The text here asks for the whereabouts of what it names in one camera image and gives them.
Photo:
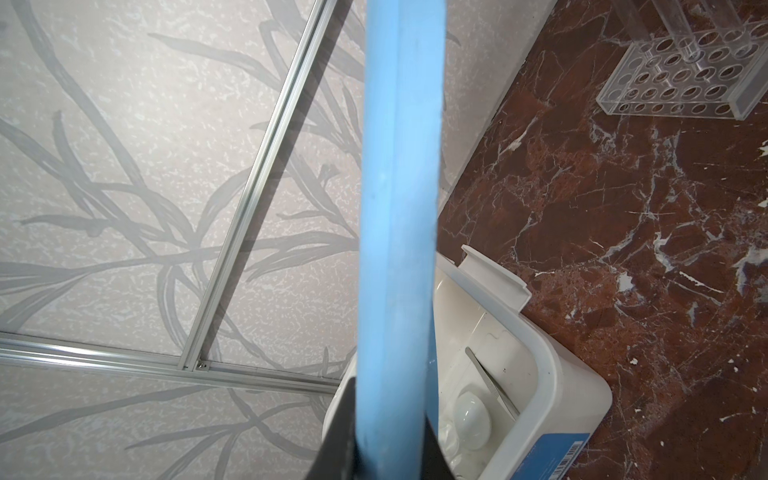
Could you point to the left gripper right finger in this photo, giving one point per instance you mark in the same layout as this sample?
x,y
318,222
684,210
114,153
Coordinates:
x,y
435,466

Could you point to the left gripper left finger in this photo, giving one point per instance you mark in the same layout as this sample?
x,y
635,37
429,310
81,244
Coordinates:
x,y
337,456

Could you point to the clear test tube rack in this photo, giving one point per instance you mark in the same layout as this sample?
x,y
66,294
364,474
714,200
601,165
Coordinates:
x,y
724,82

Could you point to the metal tweezers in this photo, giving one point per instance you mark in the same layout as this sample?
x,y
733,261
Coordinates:
x,y
493,386

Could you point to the white plastic storage bin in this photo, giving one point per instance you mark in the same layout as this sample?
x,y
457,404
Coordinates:
x,y
478,304

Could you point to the blue capped test tube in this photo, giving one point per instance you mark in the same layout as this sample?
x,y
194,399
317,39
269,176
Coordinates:
x,y
725,18
673,17
631,19

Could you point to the white ceramic dish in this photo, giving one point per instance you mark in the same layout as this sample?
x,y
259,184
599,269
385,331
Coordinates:
x,y
472,421

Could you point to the blue plastic bin lid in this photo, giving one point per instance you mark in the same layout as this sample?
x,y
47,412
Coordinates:
x,y
403,101

